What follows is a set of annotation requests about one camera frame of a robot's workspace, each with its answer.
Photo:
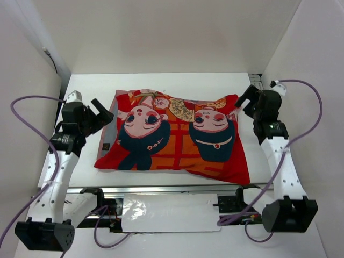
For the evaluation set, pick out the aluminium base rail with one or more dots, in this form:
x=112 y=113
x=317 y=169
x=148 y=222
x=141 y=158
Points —
x=229 y=201

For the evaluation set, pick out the aluminium side frame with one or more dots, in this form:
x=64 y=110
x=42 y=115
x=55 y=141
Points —
x=255 y=80

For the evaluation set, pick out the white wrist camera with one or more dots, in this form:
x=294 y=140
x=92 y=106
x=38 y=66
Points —
x=74 y=96
x=278 y=87

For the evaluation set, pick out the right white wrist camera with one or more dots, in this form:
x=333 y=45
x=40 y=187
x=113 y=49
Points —
x=278 y=87

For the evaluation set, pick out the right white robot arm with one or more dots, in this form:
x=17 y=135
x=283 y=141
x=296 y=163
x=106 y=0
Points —
x=283 y=203

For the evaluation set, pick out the white cover plate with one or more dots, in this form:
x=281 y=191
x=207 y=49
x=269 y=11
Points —
x=170 y=213

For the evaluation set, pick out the red printed pillowcase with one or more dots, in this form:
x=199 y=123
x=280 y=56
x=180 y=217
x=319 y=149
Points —
x=154 y=131

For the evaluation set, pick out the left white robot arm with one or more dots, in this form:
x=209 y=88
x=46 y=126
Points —
x=47 y=228

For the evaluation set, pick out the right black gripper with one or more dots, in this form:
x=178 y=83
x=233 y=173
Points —
x=249 y=93

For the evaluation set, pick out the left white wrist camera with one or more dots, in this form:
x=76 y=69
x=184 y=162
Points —
x=74 y=96

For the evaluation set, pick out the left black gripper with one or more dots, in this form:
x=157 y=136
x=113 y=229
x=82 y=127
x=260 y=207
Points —
x=104 y=114

